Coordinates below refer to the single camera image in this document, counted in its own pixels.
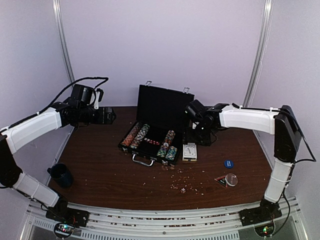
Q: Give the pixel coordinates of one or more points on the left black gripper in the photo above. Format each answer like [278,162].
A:
[101,119]

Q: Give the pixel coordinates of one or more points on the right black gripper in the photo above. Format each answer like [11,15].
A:
[188,137]

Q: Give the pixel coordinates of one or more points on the white playing card box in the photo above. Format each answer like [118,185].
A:
[189,152]

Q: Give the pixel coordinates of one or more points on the blue small blind button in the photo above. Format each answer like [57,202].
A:
[228,164]

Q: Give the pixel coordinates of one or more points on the black poker set case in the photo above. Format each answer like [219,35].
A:
[163,110]

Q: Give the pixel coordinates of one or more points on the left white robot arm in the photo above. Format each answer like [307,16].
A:
[13,138]

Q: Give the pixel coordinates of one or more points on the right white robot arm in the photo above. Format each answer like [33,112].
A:
[281,123]

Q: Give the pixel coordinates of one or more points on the right back chip row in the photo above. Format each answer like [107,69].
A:
[169,137]

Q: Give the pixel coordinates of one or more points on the orange chip row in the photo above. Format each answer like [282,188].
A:
[131,136]

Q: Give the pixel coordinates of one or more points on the teal chip row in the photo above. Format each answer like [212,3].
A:
[171,153]

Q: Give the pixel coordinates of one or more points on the grey chip row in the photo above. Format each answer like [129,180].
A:
[140,136]

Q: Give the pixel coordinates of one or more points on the green blue chip row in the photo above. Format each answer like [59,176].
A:
[163,150]

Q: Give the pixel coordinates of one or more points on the red dice row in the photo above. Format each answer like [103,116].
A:
[151,141]

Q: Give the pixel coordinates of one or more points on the red black triangular card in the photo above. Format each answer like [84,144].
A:
[222,181]

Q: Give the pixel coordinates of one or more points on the dark blue mug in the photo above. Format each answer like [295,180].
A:
[60,173]

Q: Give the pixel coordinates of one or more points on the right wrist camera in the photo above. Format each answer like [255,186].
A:
[195,110]

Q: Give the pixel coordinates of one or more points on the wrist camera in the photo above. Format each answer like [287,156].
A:
[195,110]
[84,96]

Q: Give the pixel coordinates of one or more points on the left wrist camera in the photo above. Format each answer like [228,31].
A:
[84,96]

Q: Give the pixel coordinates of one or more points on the front aluminium rail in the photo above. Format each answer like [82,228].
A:
[220,223]

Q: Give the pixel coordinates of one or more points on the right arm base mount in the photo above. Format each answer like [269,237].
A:
[260,215]

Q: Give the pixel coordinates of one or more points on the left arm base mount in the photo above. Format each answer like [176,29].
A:
[60,212]

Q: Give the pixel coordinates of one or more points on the left aluminium frame post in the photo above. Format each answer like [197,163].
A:
[62,39]

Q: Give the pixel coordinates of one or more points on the aluminium frame post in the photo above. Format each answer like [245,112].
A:
[260,51]
[62,39]

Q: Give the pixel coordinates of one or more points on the right aluminium frame post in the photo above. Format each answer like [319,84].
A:
[260,51]

